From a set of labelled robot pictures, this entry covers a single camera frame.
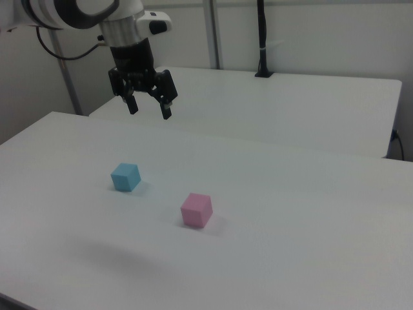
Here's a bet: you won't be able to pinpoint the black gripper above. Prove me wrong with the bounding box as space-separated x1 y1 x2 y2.
108 37 179 121

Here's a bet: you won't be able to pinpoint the blue foam cube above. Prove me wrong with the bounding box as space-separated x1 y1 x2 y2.
110 163 142 193

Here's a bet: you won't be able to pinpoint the pink foam cube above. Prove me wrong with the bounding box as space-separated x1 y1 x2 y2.
179 192 214 229

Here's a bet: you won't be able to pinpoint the white side table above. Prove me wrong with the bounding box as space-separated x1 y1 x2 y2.
88 66 403 159

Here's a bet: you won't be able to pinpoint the grey metal frame post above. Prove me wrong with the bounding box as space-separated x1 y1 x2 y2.
203 0 224 70
48 28 83 116

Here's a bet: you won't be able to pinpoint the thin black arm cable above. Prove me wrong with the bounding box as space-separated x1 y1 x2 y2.
35 25 106 61

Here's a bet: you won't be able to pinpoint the tall black camera pole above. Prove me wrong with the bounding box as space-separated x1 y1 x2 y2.
254 0 275 78

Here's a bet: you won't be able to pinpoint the black power cable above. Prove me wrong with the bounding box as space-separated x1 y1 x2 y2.
390 129 406 161

